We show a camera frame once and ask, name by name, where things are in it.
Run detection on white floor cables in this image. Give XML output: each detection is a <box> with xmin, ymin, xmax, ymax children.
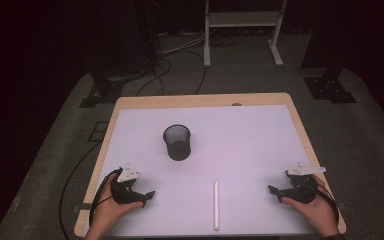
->
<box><xmin>158</xmin><ymin>30</ymin><xmax>208</xmax><ymax>57</ymax></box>

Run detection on white pen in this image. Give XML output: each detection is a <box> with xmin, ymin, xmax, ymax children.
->
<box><xmin>213</xmin><ymin>181</ymin><xmax>221</xmax><ymax>232</ymax></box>

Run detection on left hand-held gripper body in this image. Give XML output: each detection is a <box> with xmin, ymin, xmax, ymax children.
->
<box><xmin>110</xmin><ymin>162</ymin><xmax>148</xmax><ymax>205</ymax></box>

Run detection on left hand-held gripper cable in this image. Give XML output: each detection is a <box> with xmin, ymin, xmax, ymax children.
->
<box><xmin>88</xmin><ymin>167</ymin><xmax>124</xmax><ymax>228</ymax></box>

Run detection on right hand-held gripper cable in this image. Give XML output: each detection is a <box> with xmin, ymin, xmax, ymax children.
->
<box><xmin>304</xmin><ymin>181</ymin><xmax>341</xmax><ymax>226</ymax></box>

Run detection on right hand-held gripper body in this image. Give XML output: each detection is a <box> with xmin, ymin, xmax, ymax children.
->
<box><xmin>284</xmin><ymin>161</ymin><xmax>327</xmax><ymax>205</ymax></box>

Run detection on black floor cable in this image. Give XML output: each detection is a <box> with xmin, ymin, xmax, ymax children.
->
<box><xmin>166</xmin><ymin>49</ymin><xmax>208</xmax><ymax>96</ymax></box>
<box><xmin>135</xmin><ymin>57</ymin><xmax>173</xmax><ymax>97</ymax></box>
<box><xmin>58</xmin><ymin>141</ymin><xmax>102</xmax><ymax>240</ymax></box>

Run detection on hand-held gripper cable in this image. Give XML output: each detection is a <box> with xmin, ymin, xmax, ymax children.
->
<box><xmin>88</xmin><ymin>167</ymin><xmax>124</xmax><ymax>228</ymax></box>
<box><xmin>304</xmin><ymin>181</ymin><xmax>341</xmax><ymax>226</ymax></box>

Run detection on black stand base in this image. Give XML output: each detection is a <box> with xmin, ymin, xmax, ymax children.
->
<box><xmin>78</xmin><ymin>70</ymin><xmax>149</xmax><ymax>109</ymax></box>
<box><xmin>300</xmin><ymin>64</ymin><xmax>358</xmax><ymax>105</ymax></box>

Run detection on black mesh pen holder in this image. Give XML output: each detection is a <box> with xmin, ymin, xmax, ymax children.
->
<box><xmin>162</xmin><ymin>124</ymin><xmax>192</xmax><ymax>162</ymax></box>

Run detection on white metal stand frame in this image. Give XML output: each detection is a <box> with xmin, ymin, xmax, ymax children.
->
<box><xmin>203</xmin><ymin>0</ymin><xmax>288</xmax><ymax>68</ymax></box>

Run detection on person's right hand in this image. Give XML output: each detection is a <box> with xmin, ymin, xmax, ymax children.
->
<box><xmin>280</xmin><ymin>174</ymin><xmax>340</xmax><ymax>237</ymax></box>

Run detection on person's left hand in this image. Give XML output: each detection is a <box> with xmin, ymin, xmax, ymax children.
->
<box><xmin>90</xmin><ymin>173</ymin><xmax>145</xmax><ymax>235</ymax></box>

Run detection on white table mat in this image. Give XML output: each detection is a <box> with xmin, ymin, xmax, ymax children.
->
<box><xmin>82</xmin><ymin>104</ymin><xmax>318</xmax><ymax>239</ymax></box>

